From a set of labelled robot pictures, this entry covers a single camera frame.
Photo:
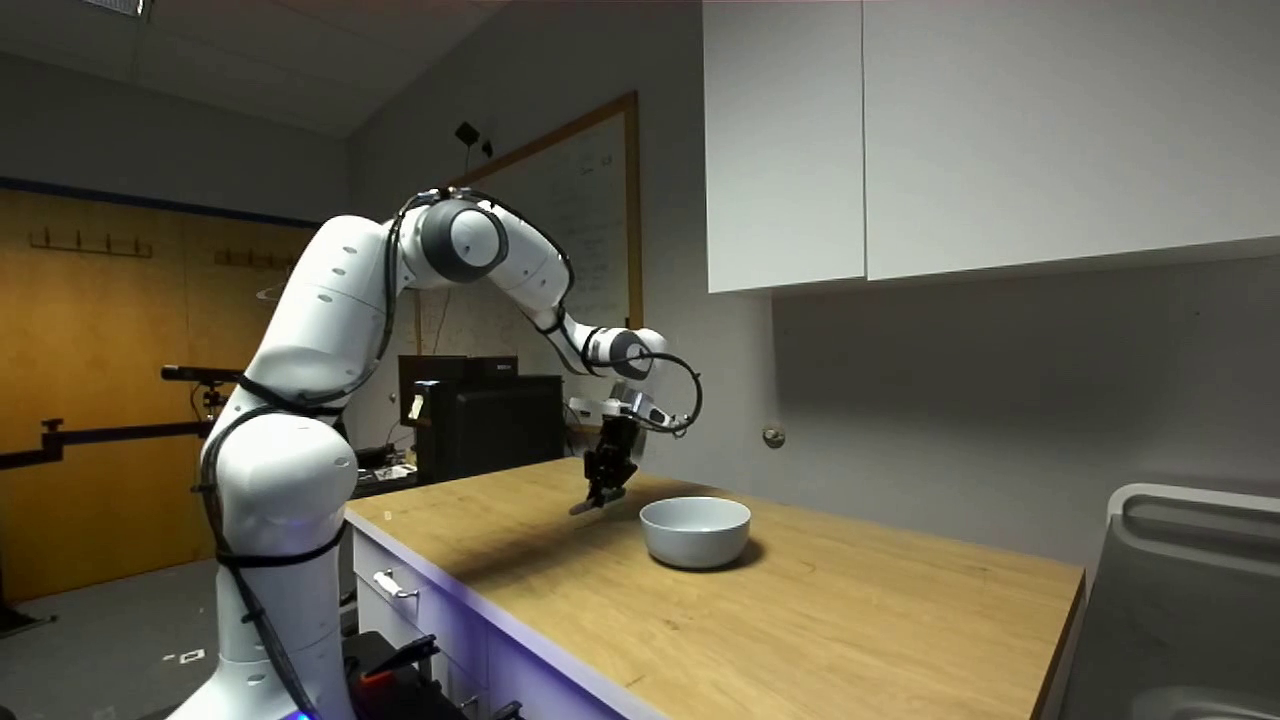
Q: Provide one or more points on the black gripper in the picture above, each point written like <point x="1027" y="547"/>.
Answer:
<point x="616" y="450"/>

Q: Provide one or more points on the green and white marker pen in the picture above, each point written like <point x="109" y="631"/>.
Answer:
<point x="584" y="506"/>

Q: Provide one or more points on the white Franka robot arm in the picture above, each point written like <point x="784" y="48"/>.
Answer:
<point x="321" y="306"/>

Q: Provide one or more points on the grey bowl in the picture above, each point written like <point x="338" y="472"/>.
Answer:
<point x="695" y="528"/>

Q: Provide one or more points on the white counter base cabinet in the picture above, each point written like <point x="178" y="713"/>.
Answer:
<point x="455" y="627"/>

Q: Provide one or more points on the black box monitor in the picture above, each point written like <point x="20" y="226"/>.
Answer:
<point x="480" y="424"/>

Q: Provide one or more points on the wood framed whiteboard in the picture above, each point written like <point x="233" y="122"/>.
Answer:
<point x="564" y="226"/>

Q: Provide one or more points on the black and red device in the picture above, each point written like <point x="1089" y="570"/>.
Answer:
<point x="395" y="674"/>

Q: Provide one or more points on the white dish rack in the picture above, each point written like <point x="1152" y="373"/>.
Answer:
<point x="1181" y="603"/>

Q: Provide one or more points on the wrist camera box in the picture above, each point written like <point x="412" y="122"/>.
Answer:
<point x="642" y="405"/>

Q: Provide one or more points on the round metal wall knob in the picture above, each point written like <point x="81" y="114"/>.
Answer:
<point x="774" y="432"/>

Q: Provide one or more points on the small black wall camera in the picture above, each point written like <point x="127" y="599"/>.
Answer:
<point x="470" y="134"/>

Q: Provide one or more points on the white wall cabinet door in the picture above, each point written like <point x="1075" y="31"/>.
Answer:
<point x="784" y="144"/>
<point x="1066" y="134"/>

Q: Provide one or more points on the black camera boom stand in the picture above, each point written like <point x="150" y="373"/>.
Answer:
<point x="106" y="432"/>

